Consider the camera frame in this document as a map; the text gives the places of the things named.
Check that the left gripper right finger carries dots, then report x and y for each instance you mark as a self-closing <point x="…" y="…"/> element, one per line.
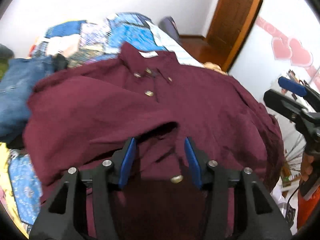
<point x="256" y="215"/>

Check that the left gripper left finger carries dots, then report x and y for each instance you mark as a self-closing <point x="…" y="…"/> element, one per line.
<point x="64" y="215"/>

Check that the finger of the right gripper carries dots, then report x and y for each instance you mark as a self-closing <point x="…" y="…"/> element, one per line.
<point x="284" y="106"/>
<point x="292" y="86"/>

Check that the maroon polo shirt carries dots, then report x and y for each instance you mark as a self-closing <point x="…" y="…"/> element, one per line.
<point x="225" y="121"/>

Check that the orange sleeve forearm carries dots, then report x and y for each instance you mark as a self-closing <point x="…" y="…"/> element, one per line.
<point x="305" y="208"/>

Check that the right hand holding gripper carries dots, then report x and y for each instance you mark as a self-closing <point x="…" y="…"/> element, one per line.
<point x="310" y="175"/>

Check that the beige fleece blanket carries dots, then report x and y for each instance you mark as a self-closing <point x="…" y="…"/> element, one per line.
<point x="214" y="67"/>

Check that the grey purple backpack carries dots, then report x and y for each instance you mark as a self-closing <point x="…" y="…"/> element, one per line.
<point x="168" y="25"/>

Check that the blue denim jeans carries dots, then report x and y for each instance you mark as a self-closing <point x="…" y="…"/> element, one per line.
<point x="16" y="87"/>

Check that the blue patchwork quilt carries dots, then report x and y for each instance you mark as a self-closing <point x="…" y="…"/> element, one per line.
<point x="105" y="37"/>

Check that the pink heart wall decoration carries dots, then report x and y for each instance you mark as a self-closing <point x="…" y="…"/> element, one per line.
<point x="285" y="48"/>

